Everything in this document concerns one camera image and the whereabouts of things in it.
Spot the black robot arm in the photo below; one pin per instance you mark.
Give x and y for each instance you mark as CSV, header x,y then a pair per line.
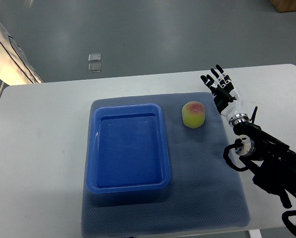
x,y
271,161

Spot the white cloth with black trim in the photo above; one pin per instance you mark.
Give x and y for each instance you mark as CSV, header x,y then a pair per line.
x,y
14,66

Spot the yellow red peach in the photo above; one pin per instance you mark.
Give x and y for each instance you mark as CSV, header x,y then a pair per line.
x,y
193,114

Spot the floor socket plate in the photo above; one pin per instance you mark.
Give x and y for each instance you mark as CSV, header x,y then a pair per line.
x,y
94,57
95,67

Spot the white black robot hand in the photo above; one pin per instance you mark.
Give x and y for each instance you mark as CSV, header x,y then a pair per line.
x,y
226,97

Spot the upper floor socket plate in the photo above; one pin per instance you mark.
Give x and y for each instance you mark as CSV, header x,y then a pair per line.
x,y
94,57

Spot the white table leg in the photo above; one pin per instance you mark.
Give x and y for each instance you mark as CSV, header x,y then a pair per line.
x,y
256,233

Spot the blue plastic tray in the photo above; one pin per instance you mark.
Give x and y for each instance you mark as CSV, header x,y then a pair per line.
x,y
127,150

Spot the lower floor socket plate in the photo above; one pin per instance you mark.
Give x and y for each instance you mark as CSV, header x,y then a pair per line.
x,y
95,67

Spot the brown cardboard box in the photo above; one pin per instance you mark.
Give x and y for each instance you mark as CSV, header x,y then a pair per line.
x,y
284,5

